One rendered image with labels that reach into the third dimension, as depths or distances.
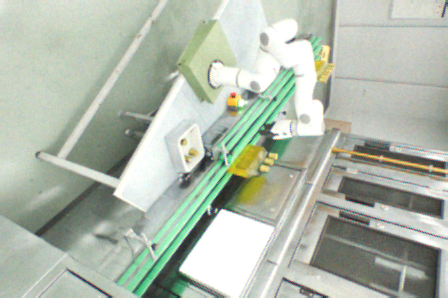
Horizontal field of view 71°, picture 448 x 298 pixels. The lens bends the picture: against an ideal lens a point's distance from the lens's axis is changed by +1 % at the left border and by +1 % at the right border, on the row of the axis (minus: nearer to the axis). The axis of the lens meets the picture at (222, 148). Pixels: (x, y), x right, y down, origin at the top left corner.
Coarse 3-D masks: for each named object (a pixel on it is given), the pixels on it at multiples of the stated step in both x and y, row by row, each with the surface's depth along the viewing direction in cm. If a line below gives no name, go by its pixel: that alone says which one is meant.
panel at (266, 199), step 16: (256, 176) 188; (272, 176) 186; (288, 176) 184; (304, 176) 183; (240, 192) 180; (256, 192) 178; (272, 192) 176; (288, 192) 174; (224, 208) 171; (240, 208) 169; (256, 208) 168; (272, 208) 166; (288, 208) 166; (272, 224) 158; (272, 240) 152; (176, 272) 145; (208, 288) 136
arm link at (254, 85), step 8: (240, 72) 154; (248, 72) 151; (256, 72) 150; (272, 72) 152; (240, 80) 153; (248, 80) 150; (256, 80) 147; (264, 80) 148; (272, 80) 153; (248, 88) 154; (256, 88) 149; (264, 88) 149
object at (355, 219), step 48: (288, 144) 214; (336, 144) 205; (384, 144) 200; (336, 192) 174; (384, 192) 170; (432, 192) 165; (192, 240) 162; (288, 240) 150; (336, 240) 151; (384, 240) 147; (432, 240) 143; (192, 288) 141; (288, 288) 136; (336, 288) 131; (384, 288) 130; (432, 288) 127
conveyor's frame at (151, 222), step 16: (256, 96) 209; (240, 112) 196; (224, 128) 184; (208, 160) 178; (192, 176) 169; (176, 192) 161; (160, 208) 153; (176, 208) 153; (144, 224) 147; (160, 224) 145; (112, 256) 135; (128, 256) 134; (112, 272) 129
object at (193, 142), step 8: (192, 128) 158; (184, 136) 165; (192, 136) 167; (200, 136) 165; (192, 144) 171; (200, 144) 168; (184, 152) 168; (200, 152) 172; (184, 160) 157; (192, 160) 169; (192, 168) 165
